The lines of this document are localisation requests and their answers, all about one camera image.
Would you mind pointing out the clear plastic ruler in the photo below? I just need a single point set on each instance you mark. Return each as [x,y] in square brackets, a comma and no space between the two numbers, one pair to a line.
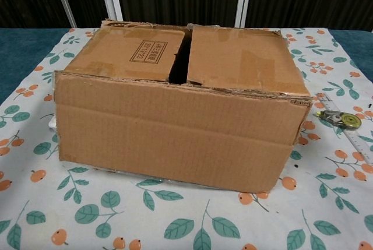
[357,142]

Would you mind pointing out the brown cardboard box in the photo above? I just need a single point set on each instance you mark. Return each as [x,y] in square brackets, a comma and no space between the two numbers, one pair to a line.
[175,145]

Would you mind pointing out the white rectangular case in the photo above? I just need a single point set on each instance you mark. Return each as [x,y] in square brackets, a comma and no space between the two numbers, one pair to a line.
[52,124]

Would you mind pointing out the floral print tablecloth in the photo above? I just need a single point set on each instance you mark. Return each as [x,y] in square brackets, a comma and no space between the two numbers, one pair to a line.
[145,218]

